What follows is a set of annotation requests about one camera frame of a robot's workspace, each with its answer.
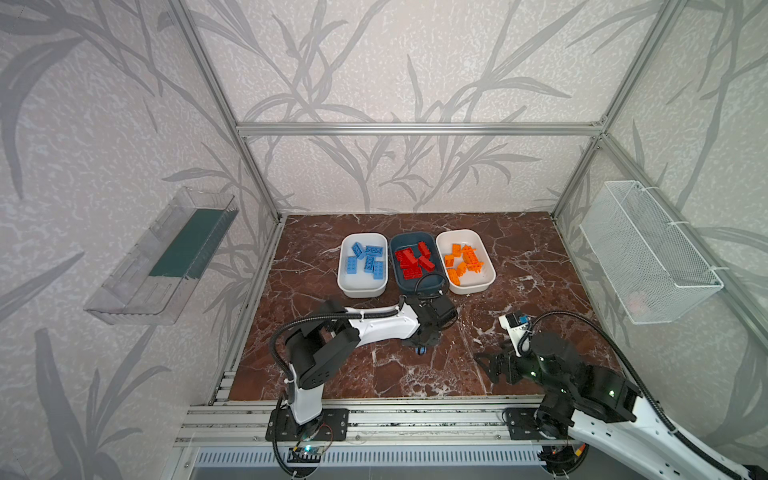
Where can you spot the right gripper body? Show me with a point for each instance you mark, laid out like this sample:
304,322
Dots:
504,365

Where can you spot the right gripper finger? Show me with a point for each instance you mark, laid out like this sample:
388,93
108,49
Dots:
489,364
507,366

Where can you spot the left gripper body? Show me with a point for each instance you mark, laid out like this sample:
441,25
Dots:
422,339

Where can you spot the red brick sloped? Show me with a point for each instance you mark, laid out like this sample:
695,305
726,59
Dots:
400,257

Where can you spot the orange lego chassis plate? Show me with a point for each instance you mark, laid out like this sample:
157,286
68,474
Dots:
470,259

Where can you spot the blue brick long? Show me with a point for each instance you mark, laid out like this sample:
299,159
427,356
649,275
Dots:
351,265

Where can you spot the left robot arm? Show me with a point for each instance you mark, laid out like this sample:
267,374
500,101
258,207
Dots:
311,350

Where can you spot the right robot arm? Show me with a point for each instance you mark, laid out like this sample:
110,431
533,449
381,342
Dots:
594,405

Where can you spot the right white plastic bin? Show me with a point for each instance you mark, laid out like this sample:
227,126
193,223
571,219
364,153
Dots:
471,282

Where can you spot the white plastic bin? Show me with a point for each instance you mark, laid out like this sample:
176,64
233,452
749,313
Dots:
471,282
362,285

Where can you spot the teal plastic bin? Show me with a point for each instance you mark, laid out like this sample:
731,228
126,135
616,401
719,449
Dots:
430,282

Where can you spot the left white plastic bin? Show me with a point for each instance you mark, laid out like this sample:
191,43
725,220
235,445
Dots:
362,285

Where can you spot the green circuit board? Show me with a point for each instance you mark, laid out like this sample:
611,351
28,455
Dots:
304,454

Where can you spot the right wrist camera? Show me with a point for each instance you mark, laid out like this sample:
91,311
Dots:
517,326

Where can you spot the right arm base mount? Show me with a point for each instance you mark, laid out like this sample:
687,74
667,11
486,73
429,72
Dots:
521,424

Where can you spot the white wire basket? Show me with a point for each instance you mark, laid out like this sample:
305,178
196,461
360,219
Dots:
655,270

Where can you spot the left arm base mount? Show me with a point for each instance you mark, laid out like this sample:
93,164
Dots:
331,425

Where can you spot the clear wall shelf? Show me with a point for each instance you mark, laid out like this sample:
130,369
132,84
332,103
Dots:
155,280

